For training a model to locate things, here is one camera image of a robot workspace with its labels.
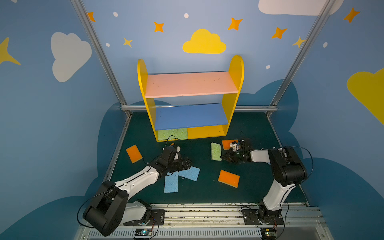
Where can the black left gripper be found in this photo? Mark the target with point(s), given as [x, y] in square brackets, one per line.
[179, 163]

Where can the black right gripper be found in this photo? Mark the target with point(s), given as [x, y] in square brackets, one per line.
[232, 155]

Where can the green sponge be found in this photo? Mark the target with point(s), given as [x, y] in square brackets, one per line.
[216, 152]
[182, 134]
[173, 133]
[163, 135]

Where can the orange sponge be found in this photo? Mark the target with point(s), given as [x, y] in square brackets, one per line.
[226, 143]
[134, 154]
[229, 179]

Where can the blue sponge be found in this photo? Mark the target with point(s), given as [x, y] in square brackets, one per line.
[171, 183]
[191, 174]

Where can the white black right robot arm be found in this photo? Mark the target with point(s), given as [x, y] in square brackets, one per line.
[287, 168]

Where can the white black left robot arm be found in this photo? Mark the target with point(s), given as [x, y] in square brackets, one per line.
[109, 207]

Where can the yellow wooden shelf unit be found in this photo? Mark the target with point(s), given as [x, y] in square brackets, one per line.
[201, 123]

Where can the left green circuit board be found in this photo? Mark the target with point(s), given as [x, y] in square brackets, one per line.
[143, 233]

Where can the green circuit board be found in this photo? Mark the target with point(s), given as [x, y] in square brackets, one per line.
[143, 233]
[268, 234]

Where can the right green circuit board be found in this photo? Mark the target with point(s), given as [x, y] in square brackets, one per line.
[268, 234]

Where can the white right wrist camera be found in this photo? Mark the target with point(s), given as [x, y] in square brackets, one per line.
[236, 146]

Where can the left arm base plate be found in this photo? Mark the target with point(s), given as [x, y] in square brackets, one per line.
[156, 217]

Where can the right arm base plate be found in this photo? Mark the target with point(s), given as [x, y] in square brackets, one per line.
[261, 216]

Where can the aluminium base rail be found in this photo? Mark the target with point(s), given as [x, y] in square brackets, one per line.
[221, 221]

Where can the aluminium frame crossbar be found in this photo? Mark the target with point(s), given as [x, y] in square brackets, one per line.
[237, 108]

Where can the aluminium frame post left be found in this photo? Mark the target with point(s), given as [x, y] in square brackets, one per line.
[91, 33]

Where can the aluminium frame post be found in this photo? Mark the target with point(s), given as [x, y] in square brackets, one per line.
[315, 30]
[91, 33]

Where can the aluminium frame post right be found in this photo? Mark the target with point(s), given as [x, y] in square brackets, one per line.
[315, 30]

